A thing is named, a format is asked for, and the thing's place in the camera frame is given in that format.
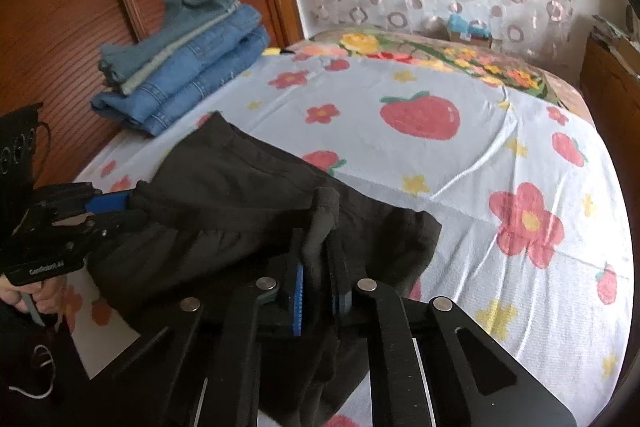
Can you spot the small cardboard box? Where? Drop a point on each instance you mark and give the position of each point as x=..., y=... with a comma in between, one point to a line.
x=475, y=43

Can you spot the floral pink blanket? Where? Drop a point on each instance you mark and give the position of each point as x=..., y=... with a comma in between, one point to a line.
x=450, y=57

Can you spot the black pants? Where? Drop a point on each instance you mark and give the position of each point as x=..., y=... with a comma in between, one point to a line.
x=225, y=207

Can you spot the strawberry printed white blanket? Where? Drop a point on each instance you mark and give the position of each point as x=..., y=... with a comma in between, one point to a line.
x=450, y=207

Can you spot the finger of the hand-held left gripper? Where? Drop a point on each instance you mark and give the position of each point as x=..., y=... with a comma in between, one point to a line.
x=120, y=221
x=107, y=202

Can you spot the person's left hand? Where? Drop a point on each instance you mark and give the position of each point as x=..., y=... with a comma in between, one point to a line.
x=50, y=297

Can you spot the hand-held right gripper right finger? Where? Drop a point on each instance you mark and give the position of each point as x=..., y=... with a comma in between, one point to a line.
x=341, y=302

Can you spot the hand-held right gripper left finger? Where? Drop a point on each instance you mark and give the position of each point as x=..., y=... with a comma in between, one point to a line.
x=298, y=307

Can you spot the folded blue denim jeans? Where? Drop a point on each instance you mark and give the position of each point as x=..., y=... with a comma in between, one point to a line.
x=200, y=87
x=215, y=37

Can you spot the folded grey-blue jeans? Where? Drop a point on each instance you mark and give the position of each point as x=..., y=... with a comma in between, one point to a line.
x=165, y=37

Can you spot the wooden cabinet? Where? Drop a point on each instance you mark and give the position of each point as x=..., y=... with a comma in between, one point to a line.
x=610, y=82

